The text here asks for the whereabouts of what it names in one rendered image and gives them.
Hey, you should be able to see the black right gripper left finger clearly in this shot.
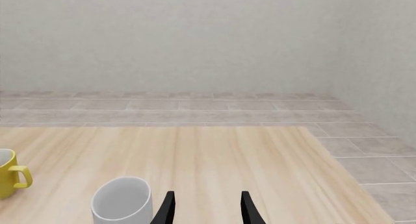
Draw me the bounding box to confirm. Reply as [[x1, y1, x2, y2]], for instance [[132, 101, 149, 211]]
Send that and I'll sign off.
[[150, 190, 176, 224]]

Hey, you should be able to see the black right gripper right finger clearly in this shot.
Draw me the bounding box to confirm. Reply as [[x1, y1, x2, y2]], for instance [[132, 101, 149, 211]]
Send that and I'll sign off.
[[240, 191, 268, 224]]

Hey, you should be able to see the white mug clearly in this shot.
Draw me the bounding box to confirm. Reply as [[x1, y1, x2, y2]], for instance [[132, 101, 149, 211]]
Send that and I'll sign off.
[[90, 176, 153, 224]]

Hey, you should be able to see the yellow mug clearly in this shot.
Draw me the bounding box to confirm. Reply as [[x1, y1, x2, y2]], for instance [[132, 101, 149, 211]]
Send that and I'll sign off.
[[0, 148, 34, 201]]

